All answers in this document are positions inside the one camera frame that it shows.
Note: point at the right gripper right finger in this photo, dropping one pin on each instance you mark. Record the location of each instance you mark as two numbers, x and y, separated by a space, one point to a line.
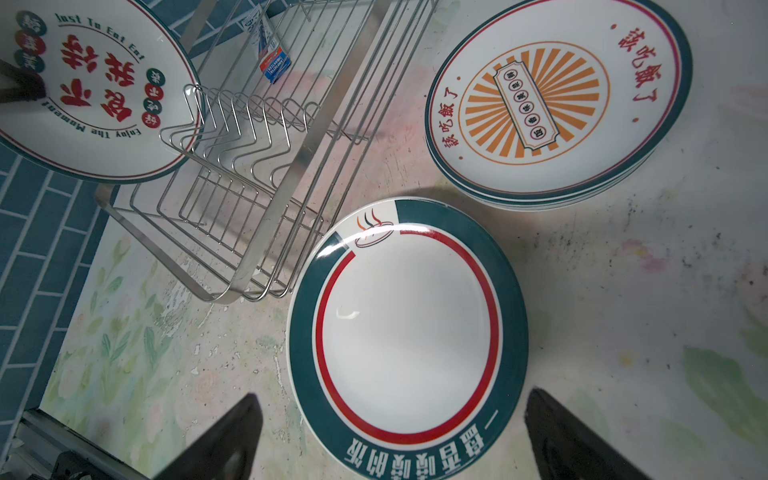
564 447

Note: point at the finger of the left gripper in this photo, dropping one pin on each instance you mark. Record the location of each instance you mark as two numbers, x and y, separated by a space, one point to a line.
18 84

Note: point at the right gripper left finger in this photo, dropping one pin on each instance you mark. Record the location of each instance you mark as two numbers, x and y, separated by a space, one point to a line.
226 450

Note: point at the rearmost green rim plate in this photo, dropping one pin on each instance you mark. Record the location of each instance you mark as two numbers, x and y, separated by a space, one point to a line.
115 80

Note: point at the red ring plate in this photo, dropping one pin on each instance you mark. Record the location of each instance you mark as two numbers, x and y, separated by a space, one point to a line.
407 340

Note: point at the metal wire dish rack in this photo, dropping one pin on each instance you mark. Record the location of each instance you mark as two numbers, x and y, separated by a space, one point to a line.
271 164

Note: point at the thin red rim plate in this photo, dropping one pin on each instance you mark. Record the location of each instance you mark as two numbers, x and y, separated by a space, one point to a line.
548 96

